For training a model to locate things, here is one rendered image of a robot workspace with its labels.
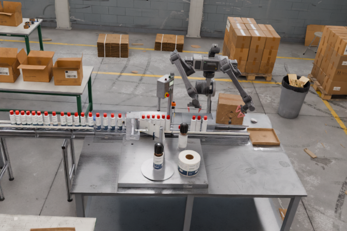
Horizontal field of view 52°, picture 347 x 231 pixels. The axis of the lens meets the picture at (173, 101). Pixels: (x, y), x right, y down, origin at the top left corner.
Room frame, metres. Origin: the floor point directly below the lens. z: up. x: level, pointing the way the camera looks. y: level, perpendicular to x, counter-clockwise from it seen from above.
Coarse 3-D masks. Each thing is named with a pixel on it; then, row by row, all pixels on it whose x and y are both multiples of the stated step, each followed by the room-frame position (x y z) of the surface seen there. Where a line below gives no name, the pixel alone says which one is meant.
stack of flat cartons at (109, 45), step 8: (104, 40) 6.90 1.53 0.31; (112, 40) 6.94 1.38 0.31; (120, 40) 6.97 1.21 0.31; (128, 40) 7.05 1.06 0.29; (104, 48) 6.74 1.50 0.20; (112, 48) 6.78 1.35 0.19; (120, 48) 6.80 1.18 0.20; (128, 48) 6.95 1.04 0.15; (104, 56) 6.75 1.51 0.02; (112, 56) 6.77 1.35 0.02; (120, 56) 6.80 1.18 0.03; (128, 56) 6.82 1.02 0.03
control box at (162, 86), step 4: (164, 76) 3.19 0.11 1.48; (160, 80) 3.10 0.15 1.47; (164, 80) 3.10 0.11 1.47; (168, 80) 3.12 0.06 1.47; (160, 84) 3.08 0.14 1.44; (164, 84) 3.06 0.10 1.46; (168, 84) 3.11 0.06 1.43; (160, 88) 3.08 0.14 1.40; (164, 88) 3.06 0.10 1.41; (168, 88) 3.11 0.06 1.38; (156, 92) 3.10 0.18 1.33; (160, 92) 3.08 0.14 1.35; (164, 92) 3.06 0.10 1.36; (168, 92) 3.12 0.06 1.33; (172, 92) 3.19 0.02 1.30; (160, 96) 3.08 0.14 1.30; (164, 96) 3.06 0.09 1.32
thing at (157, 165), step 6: (156, 144) 2.45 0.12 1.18; (162, 144) 2.46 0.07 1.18; (156, 150) 2.43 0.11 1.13; (162, 150) 2.45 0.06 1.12; (156, 156) 2.43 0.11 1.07; (162, 156) 2.44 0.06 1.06; (156, 162) 2.42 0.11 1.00; (162, 162) 2.45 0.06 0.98; (156, 168) 2.42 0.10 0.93; (162, 168) 2.47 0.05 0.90
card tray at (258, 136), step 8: (248, 128) 3.28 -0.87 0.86; (256, 128) 3.29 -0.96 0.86; (264, 128) 3.30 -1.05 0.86; (272, 128) 3.31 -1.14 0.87; (256, 136) 3.18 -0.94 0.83; (264, 136) 3.19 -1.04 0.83; (272, 136) 3.20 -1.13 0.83; (256, 144) 3.03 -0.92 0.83; (264, 144) 3.04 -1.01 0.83; (272, 144) 3.05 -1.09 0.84
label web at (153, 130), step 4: (140, 120) 2.99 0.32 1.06; (136, 124) 2.92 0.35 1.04; (140, 124) 2.99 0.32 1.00; (144, 124) 2.97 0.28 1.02; (148, 124) 2.95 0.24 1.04; (152, 124) 2.93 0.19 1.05; (140, 128) 2.99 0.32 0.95; (144, 128) 2.97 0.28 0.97; (148, 128) 2.95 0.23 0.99; (152, 128) 2.93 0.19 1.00; (156, 128) 2.91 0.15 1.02; (144, 132) 2.97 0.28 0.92; (148, 132) 2.95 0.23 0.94; (152, 132) 2.93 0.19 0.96; (156, 132) 2.91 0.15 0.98; (156, 136) 2.91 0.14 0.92; (164, 136) 2.76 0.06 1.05
